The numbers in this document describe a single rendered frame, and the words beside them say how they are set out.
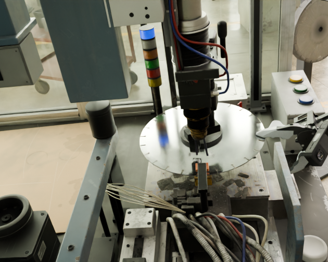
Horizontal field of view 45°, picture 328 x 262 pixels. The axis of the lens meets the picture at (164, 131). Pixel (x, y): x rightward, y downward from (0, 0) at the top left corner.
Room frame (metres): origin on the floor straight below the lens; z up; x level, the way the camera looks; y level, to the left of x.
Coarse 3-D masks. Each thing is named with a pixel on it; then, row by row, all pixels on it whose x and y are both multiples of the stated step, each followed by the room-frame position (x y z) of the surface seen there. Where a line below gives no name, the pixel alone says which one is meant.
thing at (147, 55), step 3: (156, 48) 1.14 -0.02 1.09; (144, 51) 1.13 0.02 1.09; (147, 51) 1.13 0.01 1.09; (150, 51) 1.13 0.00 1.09; (153, 51) 1.13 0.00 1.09; (156, 51) 1.14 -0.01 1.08; (144, 54) 1.14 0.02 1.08; (147, 54) 1.13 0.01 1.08; (150, 54) 1.13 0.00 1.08; (153, 54) 1.13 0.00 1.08; (156, 54) 1.14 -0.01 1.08; (144, 57) 1.14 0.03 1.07; (147, 57) 1.13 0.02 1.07; (150, 57) 1.13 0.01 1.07; (153, 57) 1.13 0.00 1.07; (156, 57) 1.13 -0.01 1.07
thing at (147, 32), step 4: (148, 24) 1.17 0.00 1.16; (140, 28) 1.15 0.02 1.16; (144, 28) 1.14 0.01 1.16; (148, 28) 1.14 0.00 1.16; (152, 28) 1.13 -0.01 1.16; (140, 32) 1.14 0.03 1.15; (144, 32) 1.13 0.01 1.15; (148, 32) 1.13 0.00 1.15; (152, 32) 1.13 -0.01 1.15; (144, 36) 1.13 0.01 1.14; (148, 36) 1.13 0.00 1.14; (152, 36) 1.13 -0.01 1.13
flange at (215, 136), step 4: (184, 128) 0.88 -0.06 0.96; (220, 128) 0.86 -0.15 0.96; (180, 132) 0.87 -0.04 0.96; (220, 132) 0.84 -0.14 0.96; (180, 136) 0.86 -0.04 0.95; (208, 136) 0.83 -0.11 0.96; (212, 136) 0.83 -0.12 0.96; (216, 136) 0.83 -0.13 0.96; (220, 136) 0.83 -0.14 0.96; (184, 140) 0.83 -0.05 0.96; (200, 140) 0.82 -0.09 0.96; (208, 140) 0.81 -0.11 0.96; (212, 140) 0.81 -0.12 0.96; (216, 140) 0.82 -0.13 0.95; (188, 144) 0.82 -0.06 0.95; (200, 144) 0.81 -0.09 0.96; (208, 144) 0.81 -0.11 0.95
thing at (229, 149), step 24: (168, 120) 0.95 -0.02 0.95; (216, 120) 0.91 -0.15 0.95; (240, 120) 0.90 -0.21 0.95; (144, 144) 0.85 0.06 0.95; (168, 144) 0.84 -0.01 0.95; (216, 144) 0.81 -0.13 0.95; (240, 144) 0.79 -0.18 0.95; (168, 168) 0.74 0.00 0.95; (192, 168) 0.73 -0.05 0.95; (216, 168) 0.71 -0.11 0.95
